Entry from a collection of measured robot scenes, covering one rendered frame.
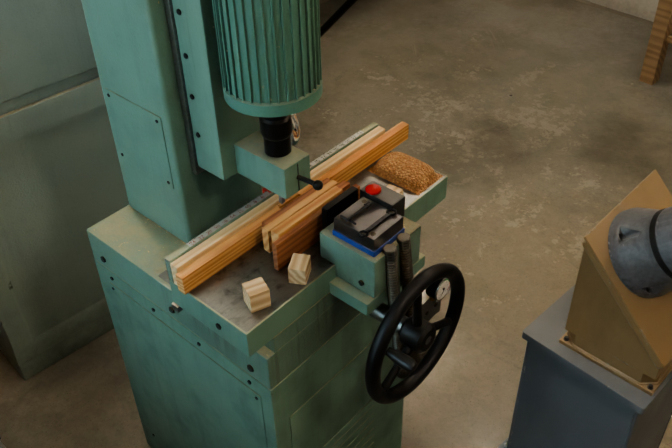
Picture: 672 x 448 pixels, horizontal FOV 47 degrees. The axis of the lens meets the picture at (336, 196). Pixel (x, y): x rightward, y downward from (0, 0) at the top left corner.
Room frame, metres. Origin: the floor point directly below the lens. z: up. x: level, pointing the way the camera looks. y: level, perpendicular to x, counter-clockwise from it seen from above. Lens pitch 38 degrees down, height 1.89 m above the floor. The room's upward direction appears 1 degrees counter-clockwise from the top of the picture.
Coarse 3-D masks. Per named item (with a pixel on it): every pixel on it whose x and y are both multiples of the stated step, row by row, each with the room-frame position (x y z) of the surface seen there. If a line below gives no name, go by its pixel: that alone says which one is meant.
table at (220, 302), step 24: (408, 192) 1.29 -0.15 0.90; (432, 192) 1.30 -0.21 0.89; (408, 216) 1.24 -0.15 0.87; (240, 264) 1.08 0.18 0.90; (264, 264) 1.07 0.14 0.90; (288, 264) 1.07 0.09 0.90; (312, 264) 1.07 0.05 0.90; (216, 288) 1.01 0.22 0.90; (240, 288) 1.01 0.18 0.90; (288, 288) 1.01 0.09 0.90; (312, 288) 1.02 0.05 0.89; (336, 288) 1.04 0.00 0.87; (192, 312) 1.00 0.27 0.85; (216, 312) 0.95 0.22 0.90; (240, 312) 0.95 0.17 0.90; (264, 312) 0.95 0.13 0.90; (288, 312) 0.97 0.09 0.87; (240, 336) 0.91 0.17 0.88; (264, 336) 0.93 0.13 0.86
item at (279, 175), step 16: (240, 144) 1.23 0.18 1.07; (256, 144) 1.23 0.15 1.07; (240, 160) 1.22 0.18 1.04; (256, 160) 1.19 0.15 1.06; (272, 160) 1.17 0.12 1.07; (288, 160) 1.17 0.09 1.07; (304, 160) 1.18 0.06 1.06; (256, 176) 1.19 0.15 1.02; (272, 176) 1.16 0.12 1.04; (288, 176) 1.15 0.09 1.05; (304, 176) 1.18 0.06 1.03; (288, 192) 1.15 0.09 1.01
